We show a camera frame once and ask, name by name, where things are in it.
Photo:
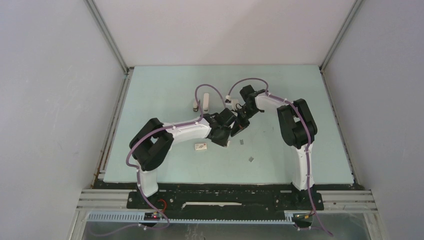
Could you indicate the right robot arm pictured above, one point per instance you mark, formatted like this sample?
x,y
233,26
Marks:
x,y
297,128

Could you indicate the left aluminium frame post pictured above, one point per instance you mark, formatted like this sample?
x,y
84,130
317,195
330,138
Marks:
x,y
124,83

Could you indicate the right aluminium frame post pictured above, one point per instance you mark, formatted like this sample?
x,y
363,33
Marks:
x,y
355,8

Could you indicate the aluminium frame post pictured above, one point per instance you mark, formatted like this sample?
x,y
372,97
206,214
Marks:
x,y
124,83
355,8

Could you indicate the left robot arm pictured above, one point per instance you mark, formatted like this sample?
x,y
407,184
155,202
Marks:
x,y
150,146

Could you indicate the white stapler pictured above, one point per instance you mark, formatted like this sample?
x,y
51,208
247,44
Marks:
x,y
206,102

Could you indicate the small grey stapler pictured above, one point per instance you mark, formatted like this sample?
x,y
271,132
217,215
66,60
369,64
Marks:
x,y
195,106

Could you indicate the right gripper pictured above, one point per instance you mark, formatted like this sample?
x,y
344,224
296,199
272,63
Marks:
x,y
241,124

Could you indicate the white staple box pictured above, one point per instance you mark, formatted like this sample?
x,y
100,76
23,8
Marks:
x,y
200,146

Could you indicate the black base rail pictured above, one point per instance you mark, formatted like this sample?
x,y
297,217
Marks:
x,y
228,202

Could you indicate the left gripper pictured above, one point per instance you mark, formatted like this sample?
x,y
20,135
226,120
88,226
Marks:
x,y
222,142

